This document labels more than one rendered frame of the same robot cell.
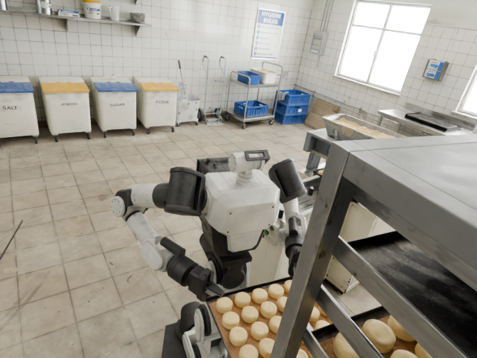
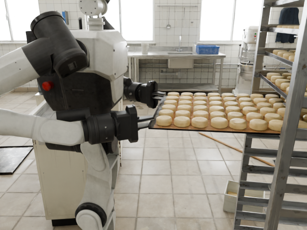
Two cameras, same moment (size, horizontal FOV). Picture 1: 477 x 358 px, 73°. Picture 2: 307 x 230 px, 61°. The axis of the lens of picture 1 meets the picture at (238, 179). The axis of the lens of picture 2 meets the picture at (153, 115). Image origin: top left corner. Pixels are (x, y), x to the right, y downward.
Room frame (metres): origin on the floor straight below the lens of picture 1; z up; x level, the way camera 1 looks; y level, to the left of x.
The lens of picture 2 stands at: (0.24, 0.62, 1.43)
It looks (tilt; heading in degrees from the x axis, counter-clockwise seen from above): 20 degrees down; 308
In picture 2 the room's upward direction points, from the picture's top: straight up
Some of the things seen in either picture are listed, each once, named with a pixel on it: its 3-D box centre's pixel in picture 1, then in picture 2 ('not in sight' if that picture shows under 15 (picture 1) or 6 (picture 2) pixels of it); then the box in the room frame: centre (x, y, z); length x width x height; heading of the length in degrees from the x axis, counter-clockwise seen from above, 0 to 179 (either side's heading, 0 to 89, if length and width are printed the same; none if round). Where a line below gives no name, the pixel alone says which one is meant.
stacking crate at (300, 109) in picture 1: (290, 106); not in sight; (6.59, -0.84, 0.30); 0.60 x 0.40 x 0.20; 127
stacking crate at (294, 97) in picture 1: (292, 96); not in sight; (6.59, -0.84, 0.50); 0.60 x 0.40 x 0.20; 129
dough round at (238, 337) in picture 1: (238, 336); (199, 122); (0.59, -0.06, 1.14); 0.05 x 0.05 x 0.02
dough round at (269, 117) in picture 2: not in sight; (273, 118); (0.41, -0.23, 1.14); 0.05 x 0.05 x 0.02
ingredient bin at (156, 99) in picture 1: (155, 105); not in sight; (5.06, 1.51, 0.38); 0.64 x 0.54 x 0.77; 34
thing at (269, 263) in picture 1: (292, 246); (73, 152); (1.89, -0.47, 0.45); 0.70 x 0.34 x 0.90; 133
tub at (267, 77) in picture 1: (262, 76); not in sight; (6.20, -0.17, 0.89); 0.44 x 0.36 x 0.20; 45
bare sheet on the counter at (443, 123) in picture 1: (433, 120); not in sight; (4.51, -2.57, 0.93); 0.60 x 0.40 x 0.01; 38
